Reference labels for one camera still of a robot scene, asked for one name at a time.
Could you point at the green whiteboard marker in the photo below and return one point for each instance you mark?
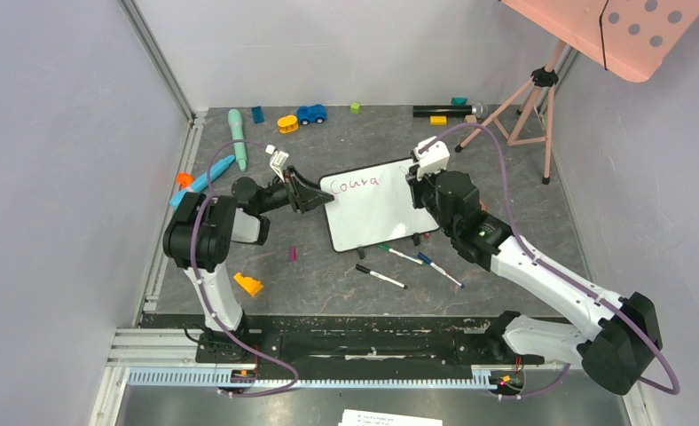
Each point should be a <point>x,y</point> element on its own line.
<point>395,252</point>

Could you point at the dark blue block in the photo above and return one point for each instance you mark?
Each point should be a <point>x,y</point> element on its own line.
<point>257,114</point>

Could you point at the black cylinder tube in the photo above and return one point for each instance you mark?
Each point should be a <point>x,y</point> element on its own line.
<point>442,110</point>

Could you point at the yellow rectangular block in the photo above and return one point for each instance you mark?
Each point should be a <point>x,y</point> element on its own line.
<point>437,120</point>

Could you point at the white whiteboard black frame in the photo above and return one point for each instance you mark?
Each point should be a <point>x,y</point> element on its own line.
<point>372,205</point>

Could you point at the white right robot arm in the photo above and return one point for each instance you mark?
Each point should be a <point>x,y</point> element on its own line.
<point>612,337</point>

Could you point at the orange wedge block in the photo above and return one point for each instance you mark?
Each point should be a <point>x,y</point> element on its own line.
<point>252,286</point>

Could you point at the blue toy crayon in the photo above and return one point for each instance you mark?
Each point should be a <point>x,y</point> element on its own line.
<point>201,182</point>

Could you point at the yellow orange oval toy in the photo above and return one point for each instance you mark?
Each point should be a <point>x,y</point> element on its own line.
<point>288,123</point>

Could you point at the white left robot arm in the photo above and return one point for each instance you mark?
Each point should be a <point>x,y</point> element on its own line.
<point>199,236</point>

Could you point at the white slotted cable duct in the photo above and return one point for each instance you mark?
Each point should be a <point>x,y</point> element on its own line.
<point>224,378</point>

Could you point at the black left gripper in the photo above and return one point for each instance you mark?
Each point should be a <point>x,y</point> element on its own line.
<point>302,196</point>

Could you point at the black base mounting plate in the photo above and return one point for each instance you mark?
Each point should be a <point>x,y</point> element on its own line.
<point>360,347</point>

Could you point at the white printed paper sheet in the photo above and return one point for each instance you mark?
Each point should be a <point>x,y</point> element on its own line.
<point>365,418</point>

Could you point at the blue whiteboard marker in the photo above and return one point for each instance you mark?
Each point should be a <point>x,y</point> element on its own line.
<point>426,260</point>

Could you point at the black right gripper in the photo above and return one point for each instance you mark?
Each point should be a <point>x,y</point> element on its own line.
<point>417,192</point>

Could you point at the pink music stand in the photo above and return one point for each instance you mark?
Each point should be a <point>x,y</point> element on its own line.
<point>628,38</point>

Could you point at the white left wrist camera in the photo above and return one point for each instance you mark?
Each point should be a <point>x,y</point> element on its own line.
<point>278,160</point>

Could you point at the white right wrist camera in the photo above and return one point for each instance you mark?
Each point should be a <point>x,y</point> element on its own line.
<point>430,156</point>

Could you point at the mint green toy crayon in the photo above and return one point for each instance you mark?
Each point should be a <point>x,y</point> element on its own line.
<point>235,121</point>

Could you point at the small orange toy piece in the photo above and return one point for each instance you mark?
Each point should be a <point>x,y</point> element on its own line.
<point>184,180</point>

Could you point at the black whiteboard marker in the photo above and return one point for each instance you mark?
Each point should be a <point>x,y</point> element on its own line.
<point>366,270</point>

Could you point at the blue toy car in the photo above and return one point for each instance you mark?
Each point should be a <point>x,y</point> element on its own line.
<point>311,114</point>

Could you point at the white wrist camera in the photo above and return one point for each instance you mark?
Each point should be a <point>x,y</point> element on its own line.
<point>278,160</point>
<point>430,156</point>

